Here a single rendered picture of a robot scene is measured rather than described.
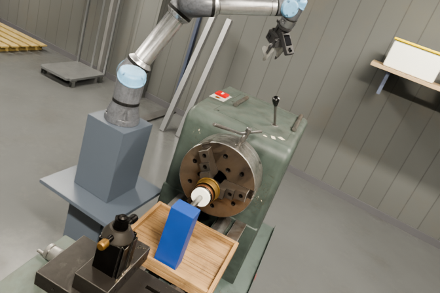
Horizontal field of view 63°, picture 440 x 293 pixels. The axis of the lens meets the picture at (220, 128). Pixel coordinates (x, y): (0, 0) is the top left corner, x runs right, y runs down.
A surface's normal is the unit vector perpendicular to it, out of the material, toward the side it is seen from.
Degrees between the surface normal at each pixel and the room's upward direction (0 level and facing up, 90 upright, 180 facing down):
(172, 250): 90
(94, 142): 90
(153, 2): 90
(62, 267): 0
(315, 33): 90
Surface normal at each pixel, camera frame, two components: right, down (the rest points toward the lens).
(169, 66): -0.43, 0.21
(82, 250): 0.32, -0.88
